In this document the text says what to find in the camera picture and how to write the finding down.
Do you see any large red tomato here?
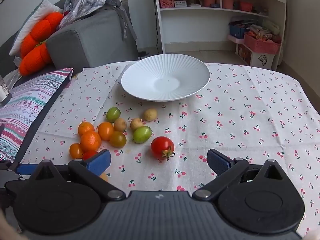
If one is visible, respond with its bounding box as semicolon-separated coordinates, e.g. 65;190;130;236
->
150;136;175;161

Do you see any cherry print tablecloth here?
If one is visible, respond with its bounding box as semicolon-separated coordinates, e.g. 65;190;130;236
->
21;62;320;238

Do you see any white printed storage box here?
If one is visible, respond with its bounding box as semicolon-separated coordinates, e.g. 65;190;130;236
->
236;42;275;68

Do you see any small red tomato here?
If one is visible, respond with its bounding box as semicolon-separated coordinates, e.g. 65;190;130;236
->
82;150;98;161

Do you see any green jujube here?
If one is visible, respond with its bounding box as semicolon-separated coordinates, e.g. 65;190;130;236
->
106;107;122;123
132;126;152;144

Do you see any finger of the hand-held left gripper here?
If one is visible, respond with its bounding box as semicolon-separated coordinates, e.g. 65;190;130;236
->
0;160;38;180

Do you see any white pillow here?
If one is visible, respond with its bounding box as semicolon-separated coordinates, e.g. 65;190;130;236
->
9;0;62;57

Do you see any blue storage box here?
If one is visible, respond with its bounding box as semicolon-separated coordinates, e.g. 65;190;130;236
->
229;21;250;39

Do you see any green plush toy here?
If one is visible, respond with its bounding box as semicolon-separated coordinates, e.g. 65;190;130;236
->
261;19;280;35

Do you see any orange cherry tomato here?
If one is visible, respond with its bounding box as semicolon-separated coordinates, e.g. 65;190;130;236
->
69;143;84;159
97;122;115;141

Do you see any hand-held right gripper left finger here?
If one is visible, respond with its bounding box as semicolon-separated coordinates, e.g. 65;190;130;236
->
29;149;125;202

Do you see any black wall cable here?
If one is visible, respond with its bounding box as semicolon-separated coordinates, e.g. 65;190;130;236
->
155;15;160;54

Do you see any brown longan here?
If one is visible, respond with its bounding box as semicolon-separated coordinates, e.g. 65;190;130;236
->
130;118;145;131
143;108;158;122
114;118;127;132

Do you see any large pink basket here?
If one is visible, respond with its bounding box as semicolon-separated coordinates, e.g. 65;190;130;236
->
244;34;282;55

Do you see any striped patterned cushion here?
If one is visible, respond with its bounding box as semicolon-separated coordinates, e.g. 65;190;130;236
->
0;67;74;162

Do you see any orange plush toy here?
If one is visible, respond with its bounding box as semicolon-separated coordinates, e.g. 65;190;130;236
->
19;12;65;77

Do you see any white shelf unit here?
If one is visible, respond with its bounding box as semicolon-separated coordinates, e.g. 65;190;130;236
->
151;0;293;71

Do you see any grey sofa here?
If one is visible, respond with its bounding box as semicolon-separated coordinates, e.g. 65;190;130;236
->
0;0;139;88

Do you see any mandarin orange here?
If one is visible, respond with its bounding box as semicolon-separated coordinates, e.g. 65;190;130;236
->
80;131;102;153
78;121;95;137

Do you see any red basket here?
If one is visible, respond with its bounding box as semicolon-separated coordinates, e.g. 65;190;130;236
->
239;1;253;12

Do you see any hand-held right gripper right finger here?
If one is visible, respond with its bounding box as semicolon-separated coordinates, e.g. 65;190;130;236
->
192;149;292;202

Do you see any green-orange cherry tomato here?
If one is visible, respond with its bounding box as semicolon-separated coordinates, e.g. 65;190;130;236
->
109;131;127;148

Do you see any white ribbed plate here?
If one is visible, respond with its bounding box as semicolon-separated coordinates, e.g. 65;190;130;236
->
121;54;210;102

